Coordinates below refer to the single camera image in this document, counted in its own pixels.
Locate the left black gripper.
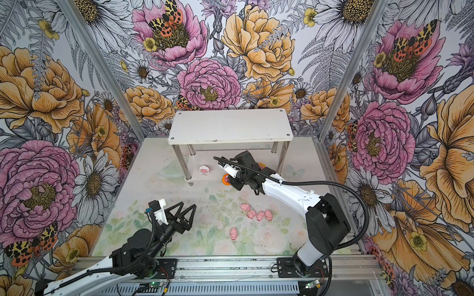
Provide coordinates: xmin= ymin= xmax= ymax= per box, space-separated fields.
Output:
xmin=149 ymin=201 xmax=197 ymax=259

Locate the pink bear orange donut toy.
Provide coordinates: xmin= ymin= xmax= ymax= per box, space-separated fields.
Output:
xmin=222 ymin=174 xmax=230 ymax=186

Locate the white hooded pink doll toy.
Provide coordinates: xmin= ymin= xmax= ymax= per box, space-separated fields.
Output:
xmin=199 ymin=165 xmax=211 ymax=176

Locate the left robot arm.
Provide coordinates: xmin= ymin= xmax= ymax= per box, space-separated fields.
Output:
xmin=34 ymin=199 xmax=197 ymax=296

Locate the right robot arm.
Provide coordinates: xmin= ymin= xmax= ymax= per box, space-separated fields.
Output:
xmin=218 ymin=150 xmax=351 ymax=276

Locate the white two-tier shelf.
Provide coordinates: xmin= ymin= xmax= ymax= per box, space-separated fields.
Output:
xmin=168 ymin=109 xmax=293 ymax=184

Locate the pink pig toy upper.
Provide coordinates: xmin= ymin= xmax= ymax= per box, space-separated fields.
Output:
xmin=240 ymin=203 xmax=251 ymax=212

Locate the pink pig toy left pair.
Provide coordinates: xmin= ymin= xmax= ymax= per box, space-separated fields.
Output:
xmin=247 ymin=210 xmax=256 ymax=219

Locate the pink pig toy middle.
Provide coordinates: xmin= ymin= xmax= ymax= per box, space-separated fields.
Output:
xmin=256 ymin=211 xmax=265 ymax=222

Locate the pink pig toy right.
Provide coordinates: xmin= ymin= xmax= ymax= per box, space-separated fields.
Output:
xmin=264 ymin=210 xmax=274 ymax=222

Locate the pink pig toy front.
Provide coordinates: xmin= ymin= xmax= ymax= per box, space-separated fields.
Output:
xmin=230 ymin=228 xmax=238 ymax=241

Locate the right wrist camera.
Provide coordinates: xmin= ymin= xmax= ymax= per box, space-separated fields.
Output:
xmin=220 ymin=164 xmax=239 ymax=178

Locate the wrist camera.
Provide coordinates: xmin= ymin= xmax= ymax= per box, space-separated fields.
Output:
xmin=145 ymin=199 xmax=169 ymax=224
xmin=220 ymin=164 xmax=239 ymax=178

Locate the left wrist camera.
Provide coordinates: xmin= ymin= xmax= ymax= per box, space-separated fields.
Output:
xmin=145 ymin=199 xmax=169 ymax=224

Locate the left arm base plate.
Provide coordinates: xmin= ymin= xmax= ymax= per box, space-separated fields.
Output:
xmin=149 ymin=258 xmax=178 ymax=280

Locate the left black cable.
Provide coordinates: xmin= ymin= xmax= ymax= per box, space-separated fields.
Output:
xmin=40 ymin=212 xmax=158 ymax=295

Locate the black cable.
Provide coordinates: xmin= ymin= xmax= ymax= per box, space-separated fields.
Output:
xmin=214 ymin=156 xmax=370 ymax=250
xmin=40 ymin=212 xmax=158 ymax=295

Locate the white vented cable duct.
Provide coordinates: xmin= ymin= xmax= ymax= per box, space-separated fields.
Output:
xmin=97 ymin=281 xmax=300 ymax=296

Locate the aluminium front rail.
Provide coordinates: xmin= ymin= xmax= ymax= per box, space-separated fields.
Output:
xmin=82 ymin=254 xmax=383 ymax=282

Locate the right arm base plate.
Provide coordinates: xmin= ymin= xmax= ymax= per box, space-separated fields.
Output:
xmin=276 ymin=257 xmax=329 ymax=279

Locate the right black cable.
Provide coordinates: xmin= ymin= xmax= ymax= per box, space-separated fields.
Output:
xmin=214 ymin=156 xmax=370 ymax=250

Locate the right aluminium corner post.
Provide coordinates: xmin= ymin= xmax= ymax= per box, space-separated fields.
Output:
xmin=318 ymin=0 xmax=389 ymax=142

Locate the aluminium corner post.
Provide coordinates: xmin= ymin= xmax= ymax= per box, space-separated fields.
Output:
xmin=318 ymin=0 xmax=389 ymax=142
xmin=58 ymin=1 xmax=146 ymax=143

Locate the left aluminium corner post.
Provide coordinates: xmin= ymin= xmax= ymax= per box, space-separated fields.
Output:
xmin=58 ymin=1 xmax=146 ymax=143

